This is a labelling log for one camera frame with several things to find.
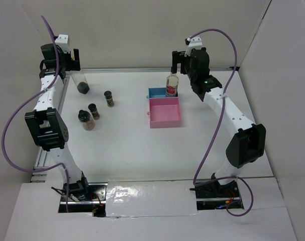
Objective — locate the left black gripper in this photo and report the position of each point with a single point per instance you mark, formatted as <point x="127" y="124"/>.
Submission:
<point x="73" y="65"/>

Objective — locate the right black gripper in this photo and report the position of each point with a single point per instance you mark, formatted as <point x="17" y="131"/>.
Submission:
<point x="179" y="57"/>

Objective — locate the soy sauce bottle red label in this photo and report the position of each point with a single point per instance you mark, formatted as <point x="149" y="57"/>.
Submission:
<point x="172" y="82"/>

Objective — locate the tall clear dark-liquid bottle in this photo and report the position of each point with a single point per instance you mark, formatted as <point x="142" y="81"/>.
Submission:
<point x="80" y="82"/>

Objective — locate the black-label spice jar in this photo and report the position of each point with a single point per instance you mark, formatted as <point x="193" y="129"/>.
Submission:
<point x="93" y="110"/>

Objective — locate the black-cap pepper spice jar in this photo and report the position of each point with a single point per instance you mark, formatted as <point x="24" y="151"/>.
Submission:
<point x="109" y="98"/>

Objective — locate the black grinder spice bottle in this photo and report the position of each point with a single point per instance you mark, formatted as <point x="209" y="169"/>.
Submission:
<point x="86" y="120"/>

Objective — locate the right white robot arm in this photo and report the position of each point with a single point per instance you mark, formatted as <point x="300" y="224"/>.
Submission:
<point x="247" y="138"/>

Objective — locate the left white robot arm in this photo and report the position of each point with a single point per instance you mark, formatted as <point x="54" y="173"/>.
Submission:
<point x="45" y="123"/>

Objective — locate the blue storage box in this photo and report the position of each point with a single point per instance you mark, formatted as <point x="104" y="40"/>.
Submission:
<point x="158" y="92"/>

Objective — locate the pink storage box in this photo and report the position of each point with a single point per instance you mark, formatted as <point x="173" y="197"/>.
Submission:
<point x="164" y="112"/>

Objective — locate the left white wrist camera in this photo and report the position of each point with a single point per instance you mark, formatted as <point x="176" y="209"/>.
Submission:
<point x="63" y="42"/>

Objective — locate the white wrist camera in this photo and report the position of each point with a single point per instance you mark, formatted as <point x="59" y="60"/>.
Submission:
<point x="193" y="43"/>
<point x="63" y="42"/>

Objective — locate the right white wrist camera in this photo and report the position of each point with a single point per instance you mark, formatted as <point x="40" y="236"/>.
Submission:
<point x="193" y="43"/>

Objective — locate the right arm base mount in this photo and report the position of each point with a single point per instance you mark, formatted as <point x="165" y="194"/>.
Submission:
<point x="215" y="196"/>

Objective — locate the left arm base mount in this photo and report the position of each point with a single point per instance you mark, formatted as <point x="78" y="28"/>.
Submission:
<point x="89" y="199"/>

